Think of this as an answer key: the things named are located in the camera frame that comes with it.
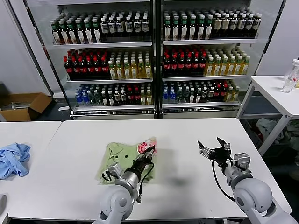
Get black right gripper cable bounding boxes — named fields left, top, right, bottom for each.
left=211, top=160, right=235, bottom=202

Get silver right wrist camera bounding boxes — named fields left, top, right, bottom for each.
left=232, top=153, right=252, bottom=172

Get white side table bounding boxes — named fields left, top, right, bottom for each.
left=237, top=75, right=299, bottom=156

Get glass cooler door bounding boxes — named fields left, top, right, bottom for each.
left=237, top=0, right=289, bottom=119
left=8, top=0, right=74, bottom=119

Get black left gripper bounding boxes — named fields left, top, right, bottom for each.
left=131, top=146, right=156, bottom=173

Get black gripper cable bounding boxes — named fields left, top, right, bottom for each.
left=137, top=162, right=155, bottom=204
left=211, top=160, right=235, bottom=202

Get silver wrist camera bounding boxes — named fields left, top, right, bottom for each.
left=232, top=153, right=252, bottom=172
left=107, top=163, right=124, bottom=180

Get white cloth pile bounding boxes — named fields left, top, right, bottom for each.
left=256, top=118, right=285, bottom=144

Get open cardboard box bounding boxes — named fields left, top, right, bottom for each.
left=0, top=92, right=54, bottom=122

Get grey green cloth pile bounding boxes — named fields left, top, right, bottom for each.
left=284, top=121, right=299, bottom=145

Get green cap dark drink bottle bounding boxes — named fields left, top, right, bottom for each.
left=51, top=20, right=59, bottom=45
left=67, top=20, right=76, bottom=45
left=172, top=16, right=180, bottom=41
left=181, top=15, right=189, bottom=41
left=164, top=16, right=172, bottom=41
left=58, top=20, right=67, bottom=45
left=76, top=19, right=85, bottom=44
left=206, top=15, right=214, bottom=40
left=189, top=15, right=197, bottom=41
left=198, top=15, right=206, bottom=41
left=84, top=19, right=93, bottom=44
left=93, top=18, right=101, bottom=44

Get light green shirt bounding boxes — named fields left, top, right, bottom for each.
left=97, top=136, right=157, bottom=186

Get metal rods bundle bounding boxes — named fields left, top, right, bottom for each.
left=9, top=100, right=32, bottom=110

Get beverage display cooler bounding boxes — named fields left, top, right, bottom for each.
left=50, top=0, right=263, bottom=121

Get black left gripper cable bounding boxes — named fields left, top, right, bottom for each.
left=137, top=162, right=155, bottom=204

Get white cap dark tea bottle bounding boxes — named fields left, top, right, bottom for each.
left=230, top=14, right=238, bottom=39
left=134, top=15, right=142, bottom=37
left=101, top=16, right=109, bottom=38
left=142, top=15, right=150, bottom=37
left=222, top=14, right=231, bottom=39
left=126, top=15, right=134, bottom=37
left=254, top=14, right=262, bottom=38
left=214, top=14, right=222, bottom=39
left=238, top=14, right=246, bottom=39
left=109, top=16, right=117, bottom=38
left=116, top=16, right=124, bottom=38
left=246, top=14, right=254, bottom=39

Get crumpled blue cloth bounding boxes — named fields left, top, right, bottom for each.
left=0, top=142, right=32, bottom=180

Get clear plastic bottle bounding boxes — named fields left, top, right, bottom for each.
left=282, top=59, right=299, bottom=93

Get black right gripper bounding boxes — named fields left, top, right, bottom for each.
left=197, top=137, right=232, bottom=167

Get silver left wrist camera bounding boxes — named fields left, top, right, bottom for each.
left=107, top=163, right=124, bottom=180

